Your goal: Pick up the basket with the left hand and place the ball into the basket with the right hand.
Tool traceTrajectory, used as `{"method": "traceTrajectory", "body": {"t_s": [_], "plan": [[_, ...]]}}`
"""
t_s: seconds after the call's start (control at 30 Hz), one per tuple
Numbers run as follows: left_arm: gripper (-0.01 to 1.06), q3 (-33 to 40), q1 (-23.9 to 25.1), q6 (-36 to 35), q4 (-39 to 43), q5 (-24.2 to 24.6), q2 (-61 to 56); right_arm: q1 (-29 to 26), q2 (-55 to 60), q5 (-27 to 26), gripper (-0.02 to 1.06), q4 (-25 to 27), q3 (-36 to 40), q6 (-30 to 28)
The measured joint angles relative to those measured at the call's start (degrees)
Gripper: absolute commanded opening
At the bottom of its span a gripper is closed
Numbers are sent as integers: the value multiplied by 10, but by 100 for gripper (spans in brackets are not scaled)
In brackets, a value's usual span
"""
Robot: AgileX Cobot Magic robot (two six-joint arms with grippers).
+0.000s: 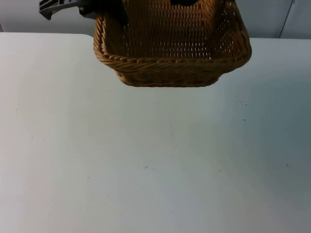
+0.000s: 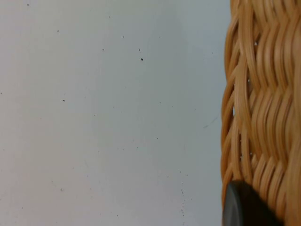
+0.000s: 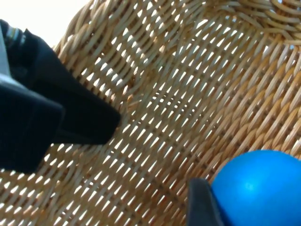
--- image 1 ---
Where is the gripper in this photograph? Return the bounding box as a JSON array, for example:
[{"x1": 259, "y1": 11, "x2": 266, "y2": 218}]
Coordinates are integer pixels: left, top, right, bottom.
[{"x1": 38, "y1": 0, "x2": 130, "y2": 28}]

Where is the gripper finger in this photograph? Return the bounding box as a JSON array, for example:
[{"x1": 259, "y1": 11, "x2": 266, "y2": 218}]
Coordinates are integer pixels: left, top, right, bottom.
[{"x1": 170, "y1": 0, "x2": 198, "y2": 6}]

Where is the brown wicker basket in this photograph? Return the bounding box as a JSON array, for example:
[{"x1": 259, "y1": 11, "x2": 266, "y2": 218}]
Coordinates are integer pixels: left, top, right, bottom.
[{"x1": 93, "y1": 0, "x2": 253, "y2": 88}]

